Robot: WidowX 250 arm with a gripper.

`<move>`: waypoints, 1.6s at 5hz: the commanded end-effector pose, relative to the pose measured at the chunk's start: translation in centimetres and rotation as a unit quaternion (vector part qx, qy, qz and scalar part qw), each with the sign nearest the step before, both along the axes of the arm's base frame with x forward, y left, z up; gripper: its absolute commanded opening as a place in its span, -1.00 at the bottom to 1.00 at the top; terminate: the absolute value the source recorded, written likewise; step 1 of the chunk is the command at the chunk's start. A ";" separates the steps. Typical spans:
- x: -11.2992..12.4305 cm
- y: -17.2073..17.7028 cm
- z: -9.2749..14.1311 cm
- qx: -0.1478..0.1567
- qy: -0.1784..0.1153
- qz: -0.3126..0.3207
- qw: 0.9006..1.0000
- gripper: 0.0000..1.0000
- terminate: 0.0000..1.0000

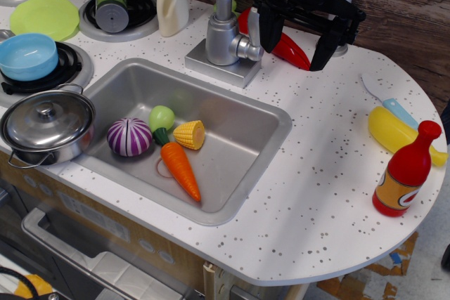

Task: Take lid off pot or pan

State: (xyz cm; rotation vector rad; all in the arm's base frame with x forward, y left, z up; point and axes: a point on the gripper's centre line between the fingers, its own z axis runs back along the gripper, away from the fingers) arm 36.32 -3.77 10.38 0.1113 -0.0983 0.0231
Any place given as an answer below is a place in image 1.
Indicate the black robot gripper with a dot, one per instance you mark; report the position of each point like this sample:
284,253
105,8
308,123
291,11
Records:
273,13

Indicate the steel pot lid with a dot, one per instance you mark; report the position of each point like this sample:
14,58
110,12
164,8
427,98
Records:
47,120

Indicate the stainless steel pot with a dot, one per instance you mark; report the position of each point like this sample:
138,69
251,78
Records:
36,158

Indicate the red toy chili pepper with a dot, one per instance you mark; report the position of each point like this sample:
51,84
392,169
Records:
289,51

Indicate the red white toy piece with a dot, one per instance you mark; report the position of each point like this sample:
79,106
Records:
243,22

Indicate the silver toy faucet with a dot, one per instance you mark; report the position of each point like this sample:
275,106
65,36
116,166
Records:
226,54

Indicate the white blue toy knife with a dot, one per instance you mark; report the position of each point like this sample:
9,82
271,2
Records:
375,88

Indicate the yellow toy banana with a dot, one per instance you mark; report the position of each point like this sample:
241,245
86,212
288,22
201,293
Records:
388,130

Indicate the cream plastic detergent bottle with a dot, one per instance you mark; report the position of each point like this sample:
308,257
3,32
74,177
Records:
173,16

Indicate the yellow toy corn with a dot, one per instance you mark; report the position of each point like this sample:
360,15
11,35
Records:
191,134

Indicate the silver sink basin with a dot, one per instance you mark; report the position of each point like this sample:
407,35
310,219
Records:
229,139

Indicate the back right stove burner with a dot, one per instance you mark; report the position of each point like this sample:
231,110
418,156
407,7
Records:
143,21

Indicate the green toy vegetable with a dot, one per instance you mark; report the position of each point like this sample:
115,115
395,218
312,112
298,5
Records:
161,120

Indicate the orange toy carrot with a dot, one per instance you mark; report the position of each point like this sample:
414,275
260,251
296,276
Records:
175,159

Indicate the red ketchup bottle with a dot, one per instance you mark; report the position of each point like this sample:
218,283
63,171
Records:
406,172

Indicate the green tin can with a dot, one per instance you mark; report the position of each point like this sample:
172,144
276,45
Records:
111,15

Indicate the purple toy onion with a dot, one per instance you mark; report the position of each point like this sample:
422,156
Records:
129,137

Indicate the front stove burner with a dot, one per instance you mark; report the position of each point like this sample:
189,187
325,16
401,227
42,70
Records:
74,67

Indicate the green plastic plate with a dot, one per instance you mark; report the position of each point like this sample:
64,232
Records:
58,19

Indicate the light blue plastic bowl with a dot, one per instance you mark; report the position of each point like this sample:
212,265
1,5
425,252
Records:
28,57

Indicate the silver oven door handle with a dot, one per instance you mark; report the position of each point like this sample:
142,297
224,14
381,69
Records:
96,268

